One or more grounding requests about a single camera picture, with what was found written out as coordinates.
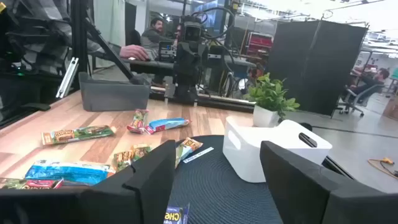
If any person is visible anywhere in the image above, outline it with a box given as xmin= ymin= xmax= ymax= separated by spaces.
xmin=0 ymin=0 xmax=150 ymax=78
xmin=347 ymin=67 xmax=391 ymax=104
xmin=140 ymin=17 xmax=166 ymax=60

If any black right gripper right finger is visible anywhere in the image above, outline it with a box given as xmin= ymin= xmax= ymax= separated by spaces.
xmin=259 ymin=140 xmax=398 ymax=224

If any black room partition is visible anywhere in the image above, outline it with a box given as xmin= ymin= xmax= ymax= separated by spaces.
xmin=267 ymin=19 xmax=369 ymax=117

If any black electronics box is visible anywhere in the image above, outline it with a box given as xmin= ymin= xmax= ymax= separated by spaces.
xmin=158 ymin=40 xmax=178 ymax=63

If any orange floor cable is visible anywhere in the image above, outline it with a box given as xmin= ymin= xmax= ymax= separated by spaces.
xmin=367 ymin=156 xmax=398 ymax=180

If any red granola bar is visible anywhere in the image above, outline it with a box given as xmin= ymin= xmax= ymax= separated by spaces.
xmin=0 ymin=177 xmax=65 ymax=190

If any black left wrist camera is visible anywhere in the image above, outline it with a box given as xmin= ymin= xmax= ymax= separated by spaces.
xmin=182 ymin=21 xmax=203 ymax=43

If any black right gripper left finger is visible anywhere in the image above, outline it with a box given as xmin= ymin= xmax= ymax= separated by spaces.
xmin=0 ymin=139 xmax=177 ymax=224

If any white label strip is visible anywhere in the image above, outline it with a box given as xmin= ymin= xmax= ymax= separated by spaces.
xmin=182 ymin=146 xmax=215 ymax=164

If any orange blue green granola bar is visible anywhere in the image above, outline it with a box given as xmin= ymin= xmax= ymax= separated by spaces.
xmin=174 ymin=137 xmax=204 ymax=169
xmin=126 ymin=108 xmax=150 ymax=135

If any grey desk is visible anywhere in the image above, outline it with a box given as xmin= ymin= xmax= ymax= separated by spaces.
xmin=123 ymin=57 xmax=256 ymax=76

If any white plastic bin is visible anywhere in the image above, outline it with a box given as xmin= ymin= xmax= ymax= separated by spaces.
xmin=222 ymin=116 xmax=333 ymax=184

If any green plant in white pot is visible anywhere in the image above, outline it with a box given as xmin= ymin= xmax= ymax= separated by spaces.
xmin=244 ymin=72 xmax=301 ymax=129

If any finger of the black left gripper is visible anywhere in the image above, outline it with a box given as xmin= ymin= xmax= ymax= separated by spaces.
xmin=173 ymin=60 xmax=191 ymax=82
xmin=194 ymin=60 xmax=210 ymax=80

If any grey plastic bin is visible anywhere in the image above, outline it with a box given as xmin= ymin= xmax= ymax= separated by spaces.
xmin=78 ymin=72 xmax=152 ymax=113

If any round dark woven placemat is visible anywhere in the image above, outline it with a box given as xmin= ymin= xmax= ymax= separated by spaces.
xmin=167 ymin=134 xmax=284 ymax=224

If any grey office chair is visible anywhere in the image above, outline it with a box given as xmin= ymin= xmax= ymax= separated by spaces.
xmin=336 ymin=83 xmax=385 ymax=118

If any red tool cabinet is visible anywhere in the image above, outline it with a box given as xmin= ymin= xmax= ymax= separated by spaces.
xmin=246 ymin=31 xmax=274 ymax=57

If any silver aluminium extrusion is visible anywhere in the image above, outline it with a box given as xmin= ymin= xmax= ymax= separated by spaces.
xmin=55 ymin=56 xmax=80 ymax=100

